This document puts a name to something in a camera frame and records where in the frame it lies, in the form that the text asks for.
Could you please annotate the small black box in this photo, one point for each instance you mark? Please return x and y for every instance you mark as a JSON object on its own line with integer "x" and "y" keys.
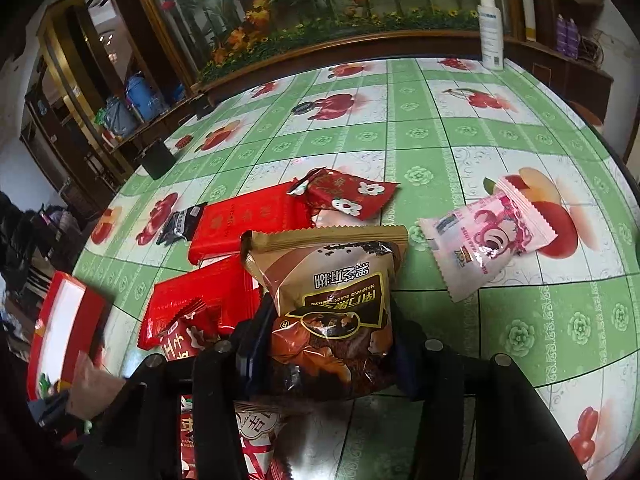
{"x": 203, "y": 106}

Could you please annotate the red floral snack packet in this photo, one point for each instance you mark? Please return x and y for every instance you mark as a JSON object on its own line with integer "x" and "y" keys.
{"x": 340, "y": 190}

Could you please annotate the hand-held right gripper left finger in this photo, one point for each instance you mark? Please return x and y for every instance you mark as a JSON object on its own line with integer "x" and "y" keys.
{"x": 254, "y": 355}

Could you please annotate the small black snack packet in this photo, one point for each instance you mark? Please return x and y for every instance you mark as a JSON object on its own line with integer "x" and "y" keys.
{"x": 180, "y": 225}

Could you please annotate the green fruit print tablecloth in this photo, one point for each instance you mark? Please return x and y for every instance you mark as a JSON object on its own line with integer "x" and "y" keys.
{"x": 450, "y": 135}

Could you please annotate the red white snack packet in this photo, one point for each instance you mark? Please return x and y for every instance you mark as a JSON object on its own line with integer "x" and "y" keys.
{"x": 250, "y": 440}
{"x": 182, "y": 342}

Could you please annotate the purple bottle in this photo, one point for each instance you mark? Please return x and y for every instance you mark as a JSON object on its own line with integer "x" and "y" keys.
{"x": 573, "y": 39}
{"x": 561, "y": 35}

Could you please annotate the flower painted glass panel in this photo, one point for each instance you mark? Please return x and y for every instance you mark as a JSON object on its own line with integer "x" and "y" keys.
{"x": 325, "y": 0}

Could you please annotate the blue water jug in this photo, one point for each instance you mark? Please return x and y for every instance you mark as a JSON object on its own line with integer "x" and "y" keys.
{"x": 139, "y": 97}

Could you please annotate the dark wooden cabinet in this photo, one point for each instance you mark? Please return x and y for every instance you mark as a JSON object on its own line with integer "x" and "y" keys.
{"x": 65, "y": 110}

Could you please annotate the tan snack packet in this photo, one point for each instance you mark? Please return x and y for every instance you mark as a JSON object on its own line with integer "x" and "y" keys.
{"x": 95, "y": 385}

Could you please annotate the white spray bottle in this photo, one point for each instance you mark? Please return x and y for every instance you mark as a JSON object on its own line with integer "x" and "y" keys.
{"x": 491, "y": 35}

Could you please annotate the small black round lid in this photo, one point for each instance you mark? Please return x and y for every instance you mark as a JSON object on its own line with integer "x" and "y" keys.
{"x": 303, "y": 107}

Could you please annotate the red gift box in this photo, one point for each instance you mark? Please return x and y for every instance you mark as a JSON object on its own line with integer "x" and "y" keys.
{"x": 60, "y": 325}

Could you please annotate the brown snack packet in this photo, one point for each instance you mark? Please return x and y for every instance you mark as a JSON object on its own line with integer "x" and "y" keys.
{"x": 330, "y": 310}

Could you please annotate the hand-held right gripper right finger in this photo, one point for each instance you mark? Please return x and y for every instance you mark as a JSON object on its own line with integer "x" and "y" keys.
{"x": 401, "y": 355}

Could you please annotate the grey blue bag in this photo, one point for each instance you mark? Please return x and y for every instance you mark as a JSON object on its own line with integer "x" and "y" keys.
{"x": 121, "y": 117}

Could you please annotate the pink snack packet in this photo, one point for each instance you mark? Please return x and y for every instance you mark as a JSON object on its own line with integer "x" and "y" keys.
{"x": 480, "y": 245}

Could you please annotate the black cup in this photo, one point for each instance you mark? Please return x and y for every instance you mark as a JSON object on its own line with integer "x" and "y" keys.
{"x": 156, "y": 160}

